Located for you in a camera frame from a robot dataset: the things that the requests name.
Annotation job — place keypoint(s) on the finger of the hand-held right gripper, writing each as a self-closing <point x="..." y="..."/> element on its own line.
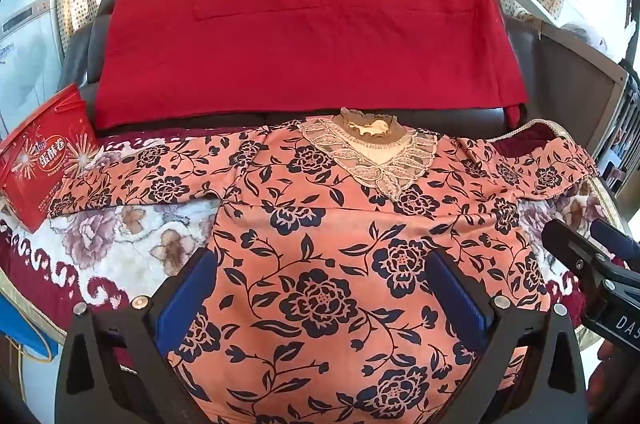
<point x="617" y="241"/>
<point x="575" y="251"/>

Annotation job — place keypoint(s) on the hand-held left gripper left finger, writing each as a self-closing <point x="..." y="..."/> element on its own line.
<point x="184" y="301"/>

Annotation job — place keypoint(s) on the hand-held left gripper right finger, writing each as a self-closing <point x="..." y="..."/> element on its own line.
<point x="460" y="304"/>

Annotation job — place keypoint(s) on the orange floral blouse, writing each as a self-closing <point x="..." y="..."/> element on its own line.
<point x="320" y="244"/>

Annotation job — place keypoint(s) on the person's right forearm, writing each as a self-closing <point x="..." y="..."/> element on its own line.
<point x="617" y="384"/>

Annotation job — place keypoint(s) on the floral fleece blanket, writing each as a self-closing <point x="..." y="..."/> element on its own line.
<point x="125" y="229"/>

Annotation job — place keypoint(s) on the grey slatted crate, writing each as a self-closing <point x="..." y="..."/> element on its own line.
<point x="622" y="124"/>

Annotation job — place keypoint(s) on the blue bag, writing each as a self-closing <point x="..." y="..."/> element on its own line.
<point x="25" y="329"/>

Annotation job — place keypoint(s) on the white table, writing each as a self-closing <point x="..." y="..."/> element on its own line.
<point x="575" y="69"/>

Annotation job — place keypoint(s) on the red gift box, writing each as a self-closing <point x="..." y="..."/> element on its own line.
<point x="40" y="164"/>

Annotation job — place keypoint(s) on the black leather sofa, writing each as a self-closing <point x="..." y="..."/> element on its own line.
<point x="80" y="54"/>

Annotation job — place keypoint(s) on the red quilted blanket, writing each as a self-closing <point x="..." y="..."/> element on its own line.
<point x="300" y="29"/>

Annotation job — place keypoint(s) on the white appliance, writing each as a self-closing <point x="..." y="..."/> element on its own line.
<point x="25" y="29"/>

